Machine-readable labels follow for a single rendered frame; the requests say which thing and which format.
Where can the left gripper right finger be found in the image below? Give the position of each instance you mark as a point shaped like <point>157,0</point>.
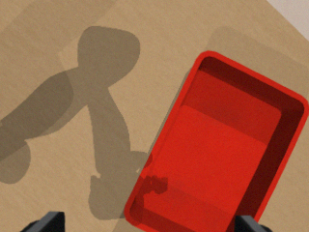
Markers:
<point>248,224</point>

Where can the red tray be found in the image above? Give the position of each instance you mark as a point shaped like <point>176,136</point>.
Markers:
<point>223,154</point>

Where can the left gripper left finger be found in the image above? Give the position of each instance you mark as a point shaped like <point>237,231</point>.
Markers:
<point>51,222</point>

